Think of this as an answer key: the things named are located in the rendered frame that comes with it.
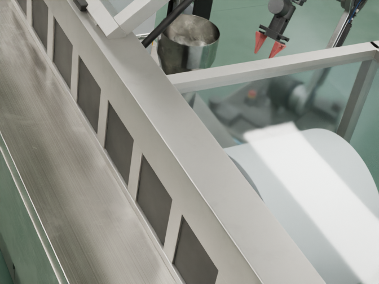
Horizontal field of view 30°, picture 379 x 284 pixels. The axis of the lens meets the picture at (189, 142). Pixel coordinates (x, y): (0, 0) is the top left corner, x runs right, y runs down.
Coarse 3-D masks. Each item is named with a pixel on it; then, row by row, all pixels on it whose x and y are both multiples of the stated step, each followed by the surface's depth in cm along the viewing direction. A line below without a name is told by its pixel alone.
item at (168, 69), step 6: (180, 36) 169; (180, 42) 170; (186, 42) 170; (192, 42) 170; (198, 42) 169; (204, 42) 169; (162, 60) 161; (162, 66) 163; (168, 66) 160; (174, 66) 159; (210, 66) 164; (168, 72) 162; (174, 72) 161; (180, 72) 160
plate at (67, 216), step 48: (0, 0) 175; (0, 48) 159; (0, 96) 146; (48, 96) 148; (0, 144) 139; (48, 144) 137; (0, 192) 147; (48, 192) 127; (96, 192) 129; (48, 240) 118; (96, 240) 120; (144, 240) 121
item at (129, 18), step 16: (96, 0) 134; (144, 0) 128; (160, 0) 129; (192, 0) 130; (96, 16) 132; (128, 16) 128; (144, 16) 129; (176, 16) 130; (112, 32) 128; (128, 32) 130; (160, 32) 131
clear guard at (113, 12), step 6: (102, 0) 136; (108, 0) 135; (114, 0) 134; (120, 0) 133; (126, 0) 132; (132, 0) 132; (108, 6) 134; (114, 6) 133; (120, 6) 132; (126, 6) 132; (114, 12) 132
